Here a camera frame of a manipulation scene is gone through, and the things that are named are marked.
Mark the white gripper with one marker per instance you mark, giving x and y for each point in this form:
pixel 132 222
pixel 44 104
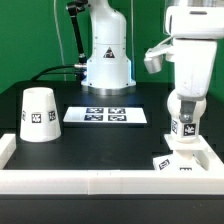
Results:
pixel 194 32

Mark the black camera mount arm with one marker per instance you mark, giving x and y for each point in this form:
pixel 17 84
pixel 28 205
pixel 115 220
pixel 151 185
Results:
pixel 74 8

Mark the white U-shaped fence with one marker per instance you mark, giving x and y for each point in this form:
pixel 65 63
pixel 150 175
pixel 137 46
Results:
pixel 71 182

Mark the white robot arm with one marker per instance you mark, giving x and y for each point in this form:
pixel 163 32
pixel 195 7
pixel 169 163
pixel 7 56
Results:
pixel 108 67

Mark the white lamp bulb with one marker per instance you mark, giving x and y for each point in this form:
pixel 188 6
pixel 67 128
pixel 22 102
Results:
pixel 184 132

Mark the white marker sheet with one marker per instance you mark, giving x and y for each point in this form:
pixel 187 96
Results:
pixel 115 115

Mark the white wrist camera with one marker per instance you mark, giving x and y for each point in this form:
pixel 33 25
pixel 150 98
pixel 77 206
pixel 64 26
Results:
pixel 154 57

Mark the white lamp base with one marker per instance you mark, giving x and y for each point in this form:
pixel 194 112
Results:
pixel 183 157

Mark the white lamp shade cone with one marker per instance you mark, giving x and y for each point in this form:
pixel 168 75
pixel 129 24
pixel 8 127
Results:
pixel 39 117

